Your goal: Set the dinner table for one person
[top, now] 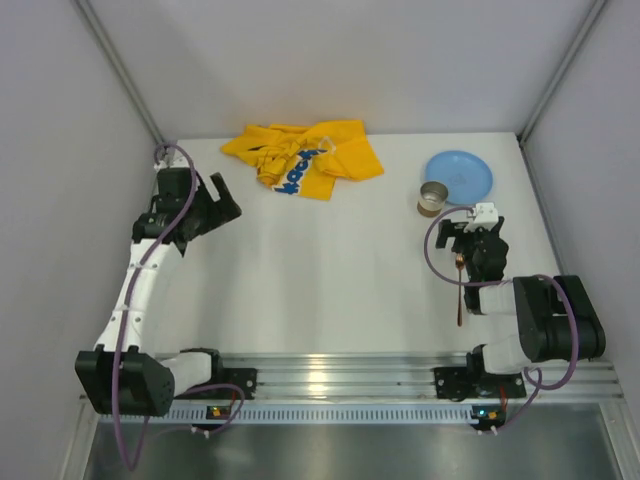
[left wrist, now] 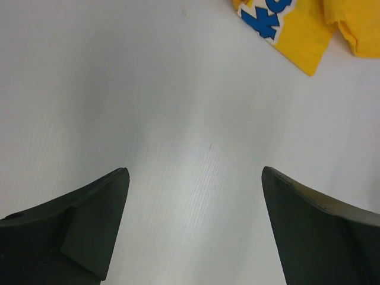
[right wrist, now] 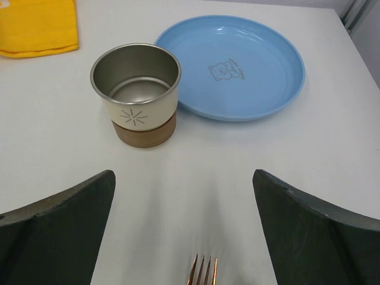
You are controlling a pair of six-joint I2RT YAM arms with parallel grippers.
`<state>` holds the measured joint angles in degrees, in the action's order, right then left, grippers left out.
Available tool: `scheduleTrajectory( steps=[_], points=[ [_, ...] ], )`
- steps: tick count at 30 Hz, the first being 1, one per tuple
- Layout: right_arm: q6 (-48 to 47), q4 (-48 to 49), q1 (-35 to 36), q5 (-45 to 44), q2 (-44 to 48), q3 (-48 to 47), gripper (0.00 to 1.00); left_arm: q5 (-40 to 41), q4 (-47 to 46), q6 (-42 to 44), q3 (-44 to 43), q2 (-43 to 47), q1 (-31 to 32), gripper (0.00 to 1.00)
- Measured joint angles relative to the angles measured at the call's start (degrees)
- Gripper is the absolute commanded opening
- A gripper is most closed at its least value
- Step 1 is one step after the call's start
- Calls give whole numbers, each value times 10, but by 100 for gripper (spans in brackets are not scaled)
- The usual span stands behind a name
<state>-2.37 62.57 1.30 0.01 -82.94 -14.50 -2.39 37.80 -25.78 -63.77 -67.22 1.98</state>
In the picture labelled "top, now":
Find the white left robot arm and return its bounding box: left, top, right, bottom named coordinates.
left=74, top=167, right=242, bottom=417

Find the aluminium mounting rail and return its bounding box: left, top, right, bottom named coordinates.
left=221, top=353, right=624, bottom=403

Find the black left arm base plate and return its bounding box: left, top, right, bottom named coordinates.
left=178, top=367, right=258, bottom=400

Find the copper fork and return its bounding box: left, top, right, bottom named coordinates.
left=455, top=253, right=465, bottom=327

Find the yellow Pikachu cloth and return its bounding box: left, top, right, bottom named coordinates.
left=221, top=120, right=384, bottom=201

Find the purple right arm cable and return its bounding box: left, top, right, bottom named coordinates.
left=423, top=206, right=581, bottom=436

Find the perforated metal cable tray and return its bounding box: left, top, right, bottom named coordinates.
left=99, top=403, right=506, bottom=424

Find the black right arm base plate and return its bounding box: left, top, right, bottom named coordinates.
left=433, top=367, right=527, bottom=402

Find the steel cup with cork base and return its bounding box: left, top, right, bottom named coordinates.
left=417, top=181, right=449, bottom=217

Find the blue plastic plate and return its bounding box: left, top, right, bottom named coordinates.
left=424, top=150, right=494, bottom=206

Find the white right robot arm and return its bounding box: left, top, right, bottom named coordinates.
left=435, top=216, right=606, bottom=375

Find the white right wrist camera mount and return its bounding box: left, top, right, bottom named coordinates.
left=464, top=202, right=500, bottom=233

